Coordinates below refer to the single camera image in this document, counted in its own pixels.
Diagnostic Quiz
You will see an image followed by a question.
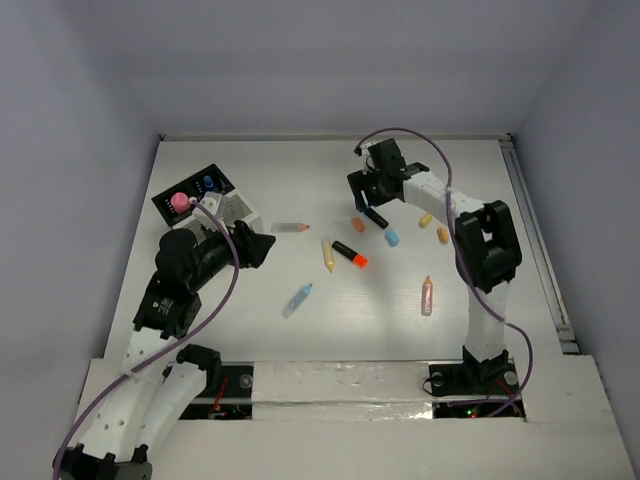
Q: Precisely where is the light blue marker cap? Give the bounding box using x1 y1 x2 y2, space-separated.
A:
384 228 399 247

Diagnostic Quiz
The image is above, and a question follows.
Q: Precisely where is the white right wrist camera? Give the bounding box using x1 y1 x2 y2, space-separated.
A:
354 141 375 175

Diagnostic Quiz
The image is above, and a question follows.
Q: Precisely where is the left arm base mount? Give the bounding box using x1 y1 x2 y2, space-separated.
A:
176 344 254 421

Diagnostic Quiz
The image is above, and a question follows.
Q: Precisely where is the orange marker cap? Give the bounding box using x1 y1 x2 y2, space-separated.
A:
351 217 366 233

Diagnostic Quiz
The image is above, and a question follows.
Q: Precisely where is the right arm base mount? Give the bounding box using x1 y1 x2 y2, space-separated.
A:
422 348 526 419

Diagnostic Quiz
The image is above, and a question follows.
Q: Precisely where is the amber marker cap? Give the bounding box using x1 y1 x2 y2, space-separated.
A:
437 226 449 244

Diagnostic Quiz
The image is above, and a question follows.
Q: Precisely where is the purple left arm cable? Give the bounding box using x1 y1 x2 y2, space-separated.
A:
52 197 242 480

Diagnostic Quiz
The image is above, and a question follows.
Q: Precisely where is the black highlighter orange cap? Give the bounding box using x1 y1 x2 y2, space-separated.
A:
331 241 368 269

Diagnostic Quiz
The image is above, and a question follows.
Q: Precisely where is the light blue marker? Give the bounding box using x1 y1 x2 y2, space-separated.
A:
282 283 313 318

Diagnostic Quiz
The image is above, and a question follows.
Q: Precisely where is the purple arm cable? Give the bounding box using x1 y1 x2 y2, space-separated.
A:
353 127 534 419
52 197 242 480

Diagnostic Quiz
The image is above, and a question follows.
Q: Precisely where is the orange-tipped clear marker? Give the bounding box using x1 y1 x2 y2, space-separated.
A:
271 222 310 233

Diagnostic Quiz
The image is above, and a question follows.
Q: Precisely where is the pink-capped marker tube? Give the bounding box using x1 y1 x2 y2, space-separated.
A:
170 191 191 215

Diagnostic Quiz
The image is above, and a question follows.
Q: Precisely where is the pink marker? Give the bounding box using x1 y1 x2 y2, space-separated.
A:
421 276 433 316

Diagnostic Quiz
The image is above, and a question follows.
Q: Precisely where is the white slotted organizer box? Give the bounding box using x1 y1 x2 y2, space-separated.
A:
173 189 265 235

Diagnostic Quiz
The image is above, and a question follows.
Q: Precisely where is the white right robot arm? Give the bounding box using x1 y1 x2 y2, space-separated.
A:
347 139 522 397

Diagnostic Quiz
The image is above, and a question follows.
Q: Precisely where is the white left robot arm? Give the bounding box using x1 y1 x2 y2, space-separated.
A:
52 221 276 479

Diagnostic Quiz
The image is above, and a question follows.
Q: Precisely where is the yellow uncapped marker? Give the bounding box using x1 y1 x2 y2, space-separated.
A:
321 236 335 273

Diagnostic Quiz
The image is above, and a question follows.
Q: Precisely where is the black highlighter blue cap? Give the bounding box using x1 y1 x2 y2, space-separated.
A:
364 208 389 229

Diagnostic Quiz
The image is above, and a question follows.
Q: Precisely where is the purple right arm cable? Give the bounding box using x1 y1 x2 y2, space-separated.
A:
353 127 534 419

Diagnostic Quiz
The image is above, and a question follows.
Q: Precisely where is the yellow marker cap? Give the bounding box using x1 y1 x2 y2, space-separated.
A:
419 213 433 229

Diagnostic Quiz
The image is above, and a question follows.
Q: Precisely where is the aluminium rail at wall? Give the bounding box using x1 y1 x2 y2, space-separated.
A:
498 134 581 355

